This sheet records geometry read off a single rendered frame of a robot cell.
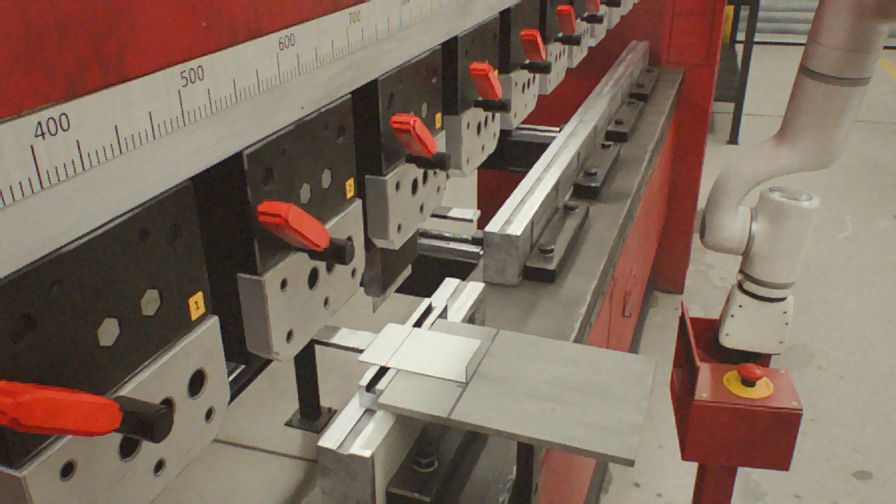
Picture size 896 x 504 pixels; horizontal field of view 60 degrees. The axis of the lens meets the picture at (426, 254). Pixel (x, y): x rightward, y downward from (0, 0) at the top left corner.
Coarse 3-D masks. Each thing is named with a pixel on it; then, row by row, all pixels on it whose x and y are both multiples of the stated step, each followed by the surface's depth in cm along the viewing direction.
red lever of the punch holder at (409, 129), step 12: (396, 120) 63; (408, 120) 63; (396, 132) 64; (408, 132) 63; (420, 132) 64; (408, 144) 66; (420, 144) 65; (432, 144) 67; (408, 156) 72; (420, 156) 69; (432, 156) 69; (444, 156) 70; (420, 168) 71; (432, 168) 71; (444, 168) 70
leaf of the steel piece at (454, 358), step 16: (416, 336) 92; (432, 336) 92; (448, 336) 92; (400, 352) 89; (416, 352) 89; (432, 352) 89; (448, 352) 89; (464, 352) 89; (480, 352) 87; (400, 368) 86; (416, 368) 86; (432, 368) 86; (448, 368) 86; (464, 368) 86
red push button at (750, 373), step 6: (738, 366) 119; (744, 366) 119; (750, 366) 119; (756, 366) 119; (738, 372) 118; (744, 372) 117; (750, 372) 117; (756, 372) 117; (762, 372) 117; (744, 378) 117; (750, 378) 117; (756, 378) 117; (744, 384) 119; (750, 384) 118
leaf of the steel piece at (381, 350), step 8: (384, 328) 94; (392, 328) 94; (400, 328) 94; (408, 328) 94; (384, 336) 92; (392, 336) 92; (400, 336) 92; (376, 344) 90; (384, 344) 90; (392, 344) 90; (400, 344) 90; (368, 352) 89; (376, 352) 89; (384, 352) 89; (392, 352) 89; (360, 360) 88; (368, 360) 88; (376, 360) 87; (384, 360) 87
